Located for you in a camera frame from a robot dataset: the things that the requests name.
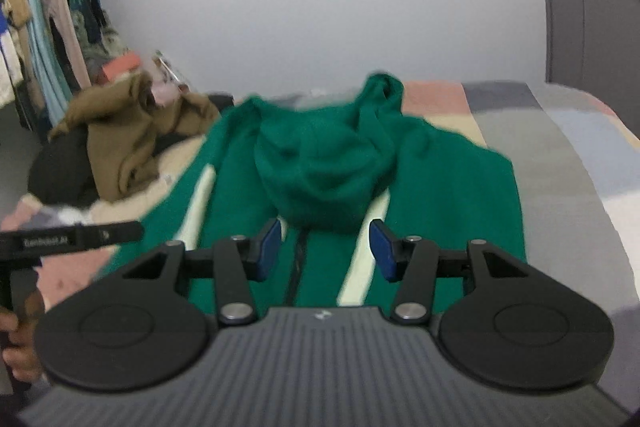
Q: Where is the patchwork blanket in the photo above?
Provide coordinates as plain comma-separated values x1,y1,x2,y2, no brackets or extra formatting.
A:
0,79,640,413

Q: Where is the person's left hand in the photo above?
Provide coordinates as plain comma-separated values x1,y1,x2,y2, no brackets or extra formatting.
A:
0,291,47,384

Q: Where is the clear plastic bag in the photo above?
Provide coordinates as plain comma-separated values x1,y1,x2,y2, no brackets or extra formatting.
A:
149,51,192,104

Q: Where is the camouflage cloth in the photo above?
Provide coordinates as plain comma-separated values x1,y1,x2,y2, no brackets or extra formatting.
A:
82,32,126,78

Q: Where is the row of hanging clothes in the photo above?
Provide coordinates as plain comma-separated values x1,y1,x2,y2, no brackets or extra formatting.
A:
0,0,110,132

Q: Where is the green hoodie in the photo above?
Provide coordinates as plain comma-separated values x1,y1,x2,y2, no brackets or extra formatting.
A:
97,74,528,315

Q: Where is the black garment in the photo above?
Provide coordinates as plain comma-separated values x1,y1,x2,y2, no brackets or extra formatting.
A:
27,127,101,208

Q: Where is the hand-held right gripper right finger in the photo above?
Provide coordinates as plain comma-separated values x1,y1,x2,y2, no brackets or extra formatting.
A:
368,218,530,326

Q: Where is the brown garment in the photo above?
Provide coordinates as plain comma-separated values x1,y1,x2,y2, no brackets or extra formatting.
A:
47,72,223,202

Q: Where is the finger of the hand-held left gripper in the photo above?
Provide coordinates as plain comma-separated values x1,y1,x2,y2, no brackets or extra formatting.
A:
75,220,146,251

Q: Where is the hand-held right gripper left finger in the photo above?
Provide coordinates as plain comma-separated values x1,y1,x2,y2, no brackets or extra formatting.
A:
121,218,283,327

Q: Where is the pink box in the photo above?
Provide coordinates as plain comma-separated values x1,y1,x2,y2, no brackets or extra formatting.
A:
102,53,141,80

